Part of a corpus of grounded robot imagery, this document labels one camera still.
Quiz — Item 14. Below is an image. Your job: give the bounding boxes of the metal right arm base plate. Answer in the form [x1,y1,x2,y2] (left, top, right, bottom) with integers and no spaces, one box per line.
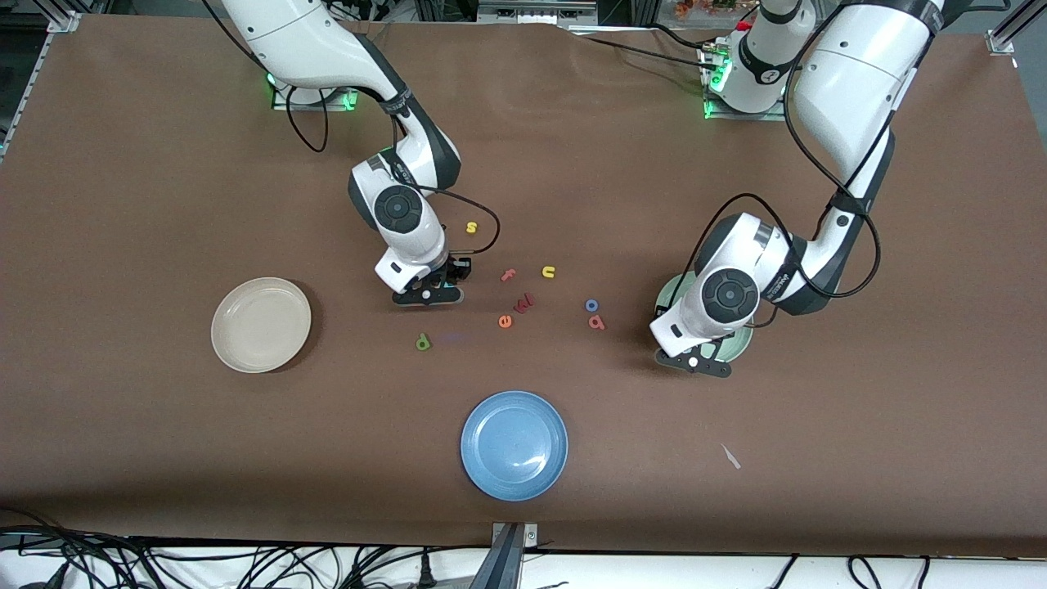
[272,82,362,111]

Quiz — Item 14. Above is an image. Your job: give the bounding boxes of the beige round plate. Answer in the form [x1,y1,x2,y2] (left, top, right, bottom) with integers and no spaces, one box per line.
[210,277,312,375]

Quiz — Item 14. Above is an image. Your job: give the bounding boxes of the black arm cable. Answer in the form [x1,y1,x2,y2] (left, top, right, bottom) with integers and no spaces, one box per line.
[657,16,929,328]
[285,82,501,256]

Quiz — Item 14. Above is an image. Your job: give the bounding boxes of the black cable across table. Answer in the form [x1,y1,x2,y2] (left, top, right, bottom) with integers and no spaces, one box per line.
[564,23,721,73]

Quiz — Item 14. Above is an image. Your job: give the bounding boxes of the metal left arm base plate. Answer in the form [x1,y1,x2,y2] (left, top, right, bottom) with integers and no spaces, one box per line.
[702,41,790,122]

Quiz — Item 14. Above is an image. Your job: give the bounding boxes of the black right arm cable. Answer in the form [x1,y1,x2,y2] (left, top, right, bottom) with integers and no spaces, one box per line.
[285,82,501,256]

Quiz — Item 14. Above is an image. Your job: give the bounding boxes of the orange leafy decoration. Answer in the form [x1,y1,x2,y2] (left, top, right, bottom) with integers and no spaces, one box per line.
[675,0,762,19]

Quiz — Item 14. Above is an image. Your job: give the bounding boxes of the pale green round plate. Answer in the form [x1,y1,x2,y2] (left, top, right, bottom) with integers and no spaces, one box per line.
[654,272,754,365]

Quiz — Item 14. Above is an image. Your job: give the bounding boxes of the aluminium frame profile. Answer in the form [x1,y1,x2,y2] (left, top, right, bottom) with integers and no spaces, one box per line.
[986,0,1047,56]
[0,0,83,160]

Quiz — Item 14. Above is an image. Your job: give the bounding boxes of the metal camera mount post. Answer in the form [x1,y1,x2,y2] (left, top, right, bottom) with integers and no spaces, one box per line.
[470,522,539,589]

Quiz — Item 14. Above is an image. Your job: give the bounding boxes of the blue round plate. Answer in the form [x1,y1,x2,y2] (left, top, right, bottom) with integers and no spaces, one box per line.
[460,389,569,502]

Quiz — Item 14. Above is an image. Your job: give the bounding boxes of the tangled black floor cables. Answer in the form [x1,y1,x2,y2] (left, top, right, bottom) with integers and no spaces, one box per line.
[0,506,492,589]

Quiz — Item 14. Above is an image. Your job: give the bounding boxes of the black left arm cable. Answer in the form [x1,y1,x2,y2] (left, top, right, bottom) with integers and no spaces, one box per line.
[657,16,929,328]

